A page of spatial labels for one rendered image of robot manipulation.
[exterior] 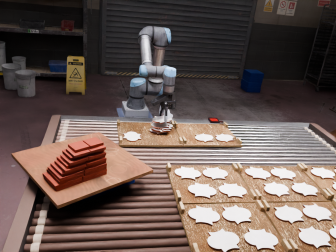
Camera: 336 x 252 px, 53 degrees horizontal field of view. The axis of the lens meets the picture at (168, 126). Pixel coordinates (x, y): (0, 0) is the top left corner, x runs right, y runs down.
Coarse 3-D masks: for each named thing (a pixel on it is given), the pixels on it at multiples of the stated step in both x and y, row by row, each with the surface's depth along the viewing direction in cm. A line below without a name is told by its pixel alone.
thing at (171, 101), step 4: (164, 92) 217; (172, 92) 218; (168, 96) 220; (172, 96) 220; (164, 100) 219; (168, 100) 221; (172, 100) 222; (160, 104) 225; (164, 104) 219; (168, 104) 221; (172, 104) 221; (168, 108) 222; (172, 108) 222
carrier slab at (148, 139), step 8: (120, 128) 230; (128, 128) 231; (136, 128) 232; (144, 128) 234; (144, 136) 222; (152, 136) 223; (160, 136) 225; (168, 136) 226; (176, 136) 227; (120, 144) 208; (128, 144) 209; (136, 144) 210; (144, 144) 212; (152, 144) 213; (160, 144) 214; (168, 144) 215; (176, 144) 216
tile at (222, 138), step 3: (216, 135) 233; (219, 135) 234; (222, 135) 234; (225, 135) 235; (228, 135) 235; (216, 138) 229; (219, 138) 229; (222, 138) 230; (225, 138) 230; (228, 138) 231; (231, 138) 231; (222, 141) 227; (225, 141) 227; (228, 141) 228
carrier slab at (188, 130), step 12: (180, 132) 234; (192, 132) 236; (204, 132) 238; (216, 132) 240; (228, 132) 243; (192, 144) 219; (204, 144) 220; (216, 144) 222; (228, 144) 224; (240, 144) 226
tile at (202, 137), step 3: (195, 135) 231; (198, 135) 230; (201, 135) 231; (204, 135) 231; (207, 135) 232; (210, 135) 232; (195, 138) 226; (198, 138) 226; (201, 138) 226; (204, 138) 227; (207, 138) 227; (210, 138) 228; (204, 141) 223; (207, 141) 225
